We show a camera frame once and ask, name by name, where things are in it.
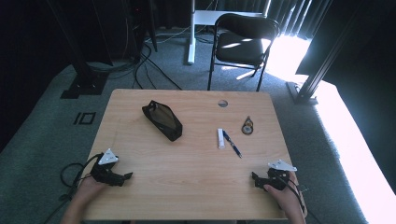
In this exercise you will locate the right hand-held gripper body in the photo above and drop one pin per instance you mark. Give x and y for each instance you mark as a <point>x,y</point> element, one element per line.
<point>277,179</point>

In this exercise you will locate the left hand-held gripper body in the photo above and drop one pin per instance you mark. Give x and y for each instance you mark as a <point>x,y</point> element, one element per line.
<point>104,174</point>

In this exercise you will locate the blue pen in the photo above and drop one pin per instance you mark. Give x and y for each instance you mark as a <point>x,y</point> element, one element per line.
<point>232,143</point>

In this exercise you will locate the white glue stick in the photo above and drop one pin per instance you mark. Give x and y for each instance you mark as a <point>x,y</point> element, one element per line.
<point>220,138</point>

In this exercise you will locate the black mesh pencil case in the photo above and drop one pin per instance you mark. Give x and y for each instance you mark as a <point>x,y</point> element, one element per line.
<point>163,121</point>

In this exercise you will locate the person's left hand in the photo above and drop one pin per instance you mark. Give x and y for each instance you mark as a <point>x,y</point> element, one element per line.
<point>88,189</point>

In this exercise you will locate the person's right hand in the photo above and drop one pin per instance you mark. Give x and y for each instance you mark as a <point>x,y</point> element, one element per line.
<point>289,200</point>

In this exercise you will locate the grey tape strip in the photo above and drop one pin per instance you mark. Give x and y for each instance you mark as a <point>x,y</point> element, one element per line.
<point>303,188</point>

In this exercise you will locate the black metal stand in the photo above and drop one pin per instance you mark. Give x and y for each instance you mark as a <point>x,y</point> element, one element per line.
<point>314,77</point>
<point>82,77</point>

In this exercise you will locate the black folding chair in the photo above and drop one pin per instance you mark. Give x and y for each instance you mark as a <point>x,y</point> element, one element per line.
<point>239,46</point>

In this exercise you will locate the dark pleated curtain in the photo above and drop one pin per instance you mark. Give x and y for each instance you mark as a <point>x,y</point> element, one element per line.
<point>295,15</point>

